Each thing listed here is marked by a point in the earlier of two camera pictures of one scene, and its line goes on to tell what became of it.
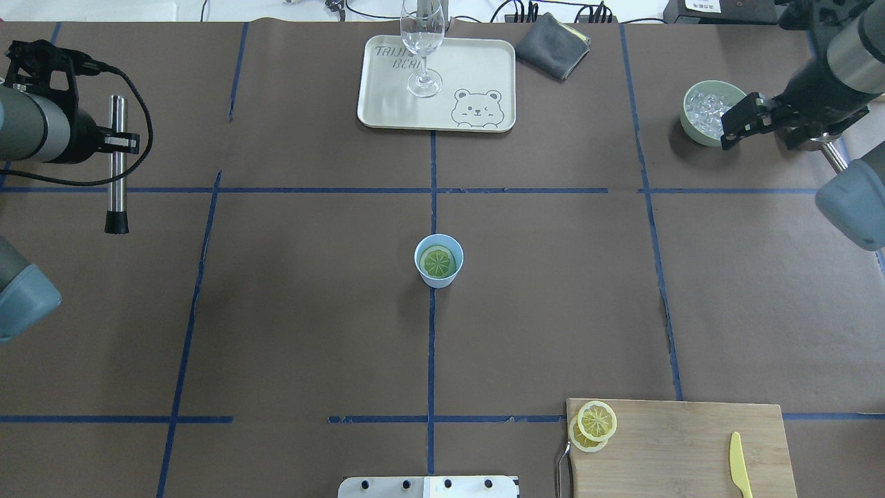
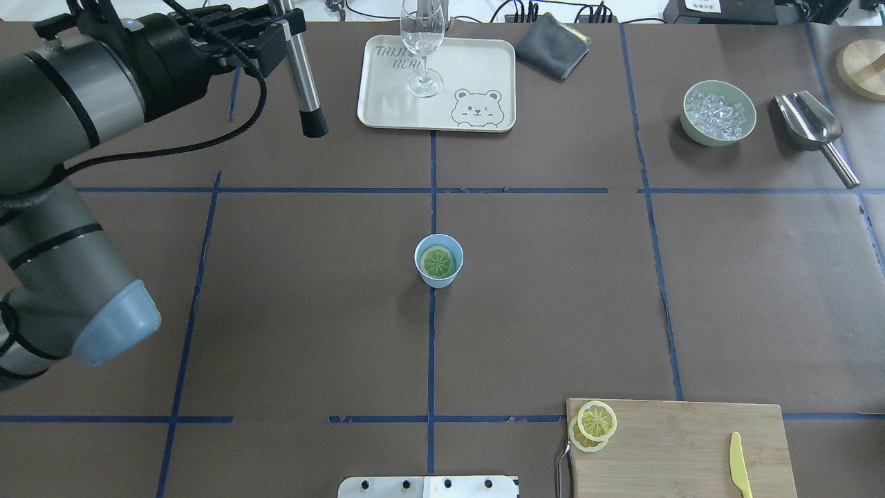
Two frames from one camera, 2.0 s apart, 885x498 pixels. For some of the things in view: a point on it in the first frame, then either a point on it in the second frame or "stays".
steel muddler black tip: (117, 220) to (312, 120)
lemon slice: (438, 261) stays
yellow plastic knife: (738, 466) stays
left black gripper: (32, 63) to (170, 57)
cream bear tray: (478, 90) stays
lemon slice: (597, 421) stays
